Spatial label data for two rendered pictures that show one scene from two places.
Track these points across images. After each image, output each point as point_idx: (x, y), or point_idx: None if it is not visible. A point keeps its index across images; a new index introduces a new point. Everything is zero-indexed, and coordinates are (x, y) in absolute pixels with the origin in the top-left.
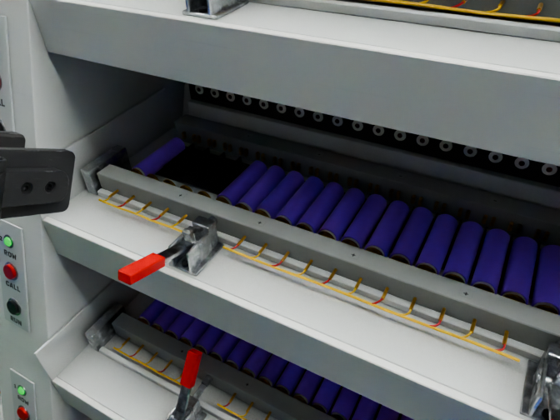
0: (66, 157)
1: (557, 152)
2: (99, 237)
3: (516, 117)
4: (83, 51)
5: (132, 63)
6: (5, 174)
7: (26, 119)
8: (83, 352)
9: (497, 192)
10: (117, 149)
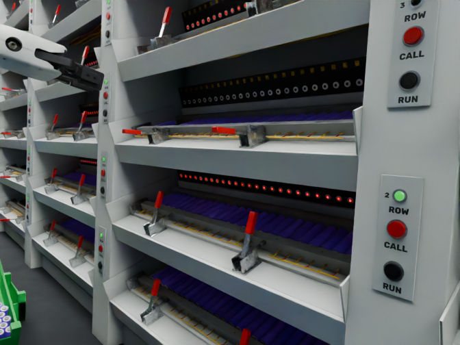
0: (101, 74)
1: (233, 50)
2: (130, 144)
3: (222, 43)
4: (130, 76)
5: (142, 74)
6: (82, 69)
7: (113, 105)
8: (127, 216)
9: None
10: (147, 122)
